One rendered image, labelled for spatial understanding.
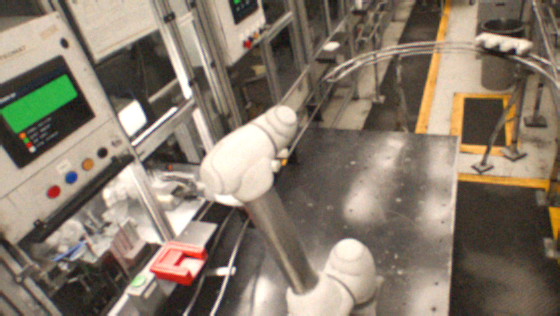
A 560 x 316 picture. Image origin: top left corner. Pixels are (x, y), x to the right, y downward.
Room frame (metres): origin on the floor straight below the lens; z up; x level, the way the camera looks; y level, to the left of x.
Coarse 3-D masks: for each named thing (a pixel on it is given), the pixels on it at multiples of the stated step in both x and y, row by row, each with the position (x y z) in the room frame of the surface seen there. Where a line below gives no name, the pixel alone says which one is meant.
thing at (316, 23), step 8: (304, 0) 2.84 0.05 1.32; (312, 0) 2.97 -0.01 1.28; (320, 0) 3.12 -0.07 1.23; (328, 0) 3.77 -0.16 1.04; (336, 0) 3.74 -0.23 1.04; (312, 8) 2.95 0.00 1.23; (320, 8) 3.10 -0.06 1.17; (312, 16) 2.93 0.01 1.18; (320, 16) 3.08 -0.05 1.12; (312, 24) 2.90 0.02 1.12; (320, 24) 3.06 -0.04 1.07; (312, 32) 2.88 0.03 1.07; (320, 32) 3.03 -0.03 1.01; (312, 40) 2.86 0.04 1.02; (320, 40) 3.01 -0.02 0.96; (312, 48) 2.84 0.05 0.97
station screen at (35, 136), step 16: (48, 80) 1.03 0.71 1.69; (16, 96) 0.94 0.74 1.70; (80, 96) 1.08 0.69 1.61; (0, 112) 0.90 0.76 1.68; (64, 112) 1.02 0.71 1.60; (80, 112) 1.06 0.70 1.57; (32, 128) 0.93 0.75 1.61; (48, 128) 0.97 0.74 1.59; (64, 128) 1.00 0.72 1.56; (32, 144) 0.91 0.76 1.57
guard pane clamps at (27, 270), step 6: (192, 0) 1.71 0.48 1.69; (192, 6) 1.69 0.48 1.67; (162, 18) 1.52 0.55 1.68; (168, 18) 1.54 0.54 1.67; (174, 18) 1.57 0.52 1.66; (210, 66) 1.68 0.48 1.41; (192, 78) 1.55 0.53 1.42; (192, 84) 1.54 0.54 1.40; (228, 114) 1.70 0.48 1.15; (24, 270) 0.76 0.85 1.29; (30, 270) 0.77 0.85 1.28; (18, 276) 0.75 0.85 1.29; (24, 276) 0.76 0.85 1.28; (18, 282) 0.74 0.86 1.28
